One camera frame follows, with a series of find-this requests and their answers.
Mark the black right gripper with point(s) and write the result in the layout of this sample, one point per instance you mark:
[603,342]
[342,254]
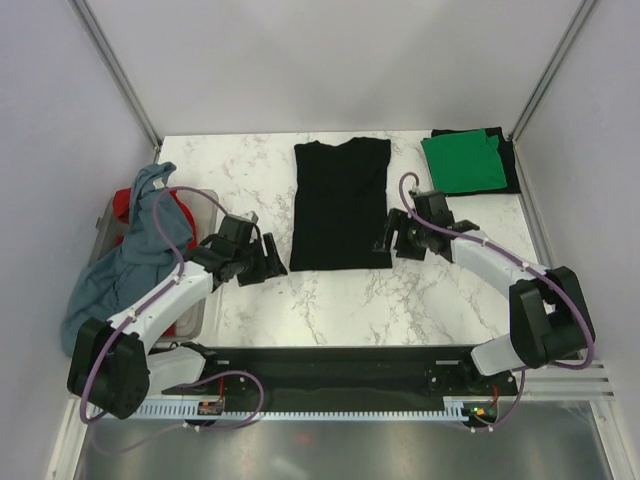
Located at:
[391,225]

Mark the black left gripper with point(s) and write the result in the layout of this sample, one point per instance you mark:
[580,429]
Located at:
[261,272]

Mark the black t-shirt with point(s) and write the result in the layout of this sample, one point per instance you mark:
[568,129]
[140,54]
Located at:
[506,152]
[340,205]

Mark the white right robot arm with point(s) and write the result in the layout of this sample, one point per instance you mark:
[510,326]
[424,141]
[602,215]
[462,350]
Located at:
[548,319]

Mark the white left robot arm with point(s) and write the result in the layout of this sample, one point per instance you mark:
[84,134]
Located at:
[113,365]

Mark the folded green t-shirt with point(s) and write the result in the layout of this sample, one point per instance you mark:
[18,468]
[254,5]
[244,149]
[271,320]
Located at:
[464,163]

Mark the clear plastic bin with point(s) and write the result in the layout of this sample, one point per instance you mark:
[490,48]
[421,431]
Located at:
[190,323]

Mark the blue-grey t-shirt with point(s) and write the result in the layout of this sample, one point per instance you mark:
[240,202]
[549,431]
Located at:
[143,259]

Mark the folded black t-shirt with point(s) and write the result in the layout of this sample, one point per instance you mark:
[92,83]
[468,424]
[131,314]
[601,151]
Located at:
[506,152]

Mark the red t-shirt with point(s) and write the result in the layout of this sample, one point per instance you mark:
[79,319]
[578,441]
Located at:
[121,210]

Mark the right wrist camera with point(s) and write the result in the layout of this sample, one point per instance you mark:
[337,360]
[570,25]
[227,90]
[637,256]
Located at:
[432,207]

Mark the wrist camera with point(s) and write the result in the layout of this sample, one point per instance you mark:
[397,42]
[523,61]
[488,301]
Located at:
[240,230]
[432,207]

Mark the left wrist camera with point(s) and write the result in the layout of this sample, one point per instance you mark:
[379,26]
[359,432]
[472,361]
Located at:
[240,230]

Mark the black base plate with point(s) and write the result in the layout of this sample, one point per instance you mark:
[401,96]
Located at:
[357,380]

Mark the white slotted cable duct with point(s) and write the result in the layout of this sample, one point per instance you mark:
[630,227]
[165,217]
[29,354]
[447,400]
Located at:
[192,410]

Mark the right aluminium frame post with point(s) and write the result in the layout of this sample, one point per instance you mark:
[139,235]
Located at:
[576,25]

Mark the aluminium frame post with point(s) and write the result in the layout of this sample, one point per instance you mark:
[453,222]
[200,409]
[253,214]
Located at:
[576,25]
[103,47]

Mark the left aluminium frame post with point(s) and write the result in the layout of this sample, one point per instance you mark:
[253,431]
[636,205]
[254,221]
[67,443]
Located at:
[103,47]

